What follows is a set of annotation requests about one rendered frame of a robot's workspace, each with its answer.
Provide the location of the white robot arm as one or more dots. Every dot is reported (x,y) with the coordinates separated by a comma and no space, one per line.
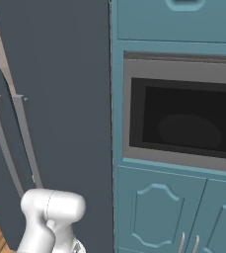
(62,204)

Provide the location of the dark grey fridge door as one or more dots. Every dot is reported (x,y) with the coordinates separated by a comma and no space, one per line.
(19,139)

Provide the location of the teal panelled cupboard door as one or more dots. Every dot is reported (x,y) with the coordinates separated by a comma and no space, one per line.
(157,214)
(223,224)

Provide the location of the teal cupboard door with recess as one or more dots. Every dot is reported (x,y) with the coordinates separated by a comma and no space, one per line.
(144,23)

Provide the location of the teal cupboard housing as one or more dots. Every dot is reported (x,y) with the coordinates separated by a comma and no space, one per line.
(117,99)

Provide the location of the dark grey fridge body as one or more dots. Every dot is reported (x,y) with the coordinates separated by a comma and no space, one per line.
(71,99)

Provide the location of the grey built-in microwave oven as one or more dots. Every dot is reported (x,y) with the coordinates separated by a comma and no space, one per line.
(183,69)

